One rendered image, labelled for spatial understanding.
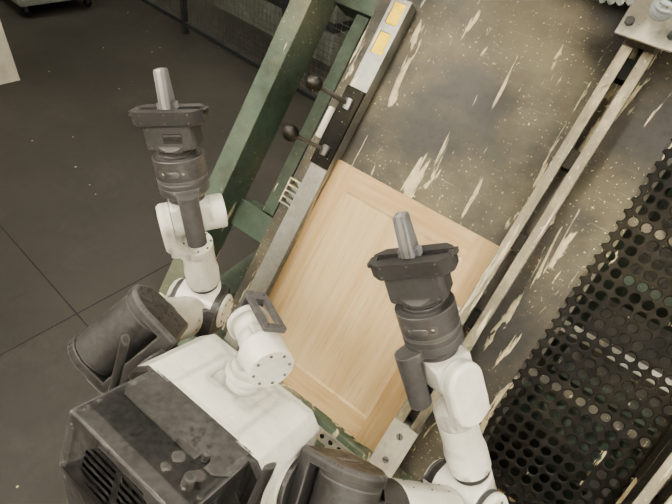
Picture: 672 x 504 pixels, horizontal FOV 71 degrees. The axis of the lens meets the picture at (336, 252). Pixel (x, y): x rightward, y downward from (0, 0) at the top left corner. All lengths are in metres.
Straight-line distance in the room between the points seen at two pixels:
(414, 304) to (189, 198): 0.42
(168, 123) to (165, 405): 0.43
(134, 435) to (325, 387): 0.65
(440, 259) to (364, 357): 0.58
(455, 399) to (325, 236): 0.60
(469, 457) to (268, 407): 0.33
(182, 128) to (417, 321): 0.48
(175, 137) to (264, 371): 0.41
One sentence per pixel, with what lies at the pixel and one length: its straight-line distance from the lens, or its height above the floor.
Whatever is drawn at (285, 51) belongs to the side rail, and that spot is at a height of 1.51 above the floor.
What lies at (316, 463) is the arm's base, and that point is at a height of 1.35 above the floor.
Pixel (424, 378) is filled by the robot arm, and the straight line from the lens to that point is 0.73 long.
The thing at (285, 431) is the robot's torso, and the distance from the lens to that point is 0.72.
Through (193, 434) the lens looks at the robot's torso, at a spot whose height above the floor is 1.39.
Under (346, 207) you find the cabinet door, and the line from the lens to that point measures 1.16.
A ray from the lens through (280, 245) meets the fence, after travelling 1.21.
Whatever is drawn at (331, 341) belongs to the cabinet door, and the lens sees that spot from 1.20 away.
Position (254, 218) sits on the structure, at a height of 1.11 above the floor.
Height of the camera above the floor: 2.00
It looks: 44 degrees down
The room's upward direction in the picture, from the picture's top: 12 degrees clockwise
